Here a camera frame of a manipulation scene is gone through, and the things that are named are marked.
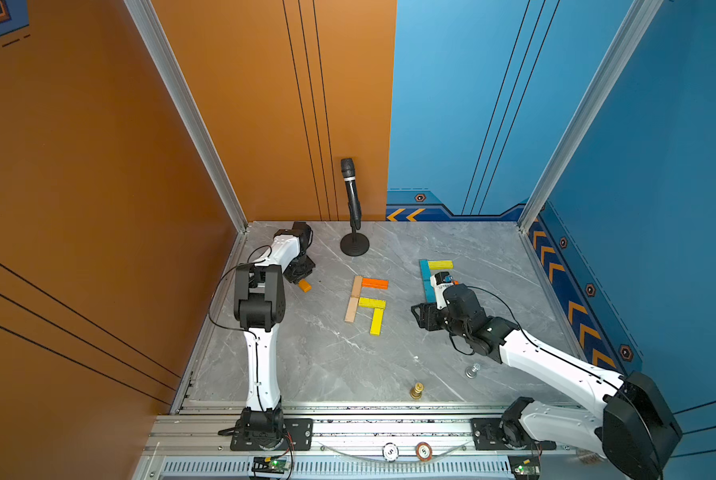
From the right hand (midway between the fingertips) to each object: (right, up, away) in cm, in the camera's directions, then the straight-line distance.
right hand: (420, 308), depth 83 cm
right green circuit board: (+23, -36, -12) cm, 44 cm away
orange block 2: (-12, +5, +19) cm, 23 cm away
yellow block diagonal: (-12, -2, +13) cm, 17 cm away
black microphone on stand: (-20, +19, +29) cm, 40 cm away
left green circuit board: (-37, -35, -13) cm, 53 cm away
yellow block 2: (+11, +11, +23) cm, 28 cm away
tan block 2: (-20, -3, +13) cm, 24 cm away
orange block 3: (+16, +5, +19) cm, 25 cm away
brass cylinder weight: (-2, -20, -7) cm, 21 cm away
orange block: (-36, +4, +18) cm, 41 cm away
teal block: (+6, +8, +22) cm, 25 cm away
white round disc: (-9, -32, -12) cm, 36 cm away
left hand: (-37, +9, +22) cm, 44 cm away
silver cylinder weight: (+13, -17, -3) cm, 22 cm away
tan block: (-19, +4, +18) cm, 26 cm away
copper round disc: (-1, -32, -12) cm, 34 cm away
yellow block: (-12, -6, +8) cm, 16 cm away
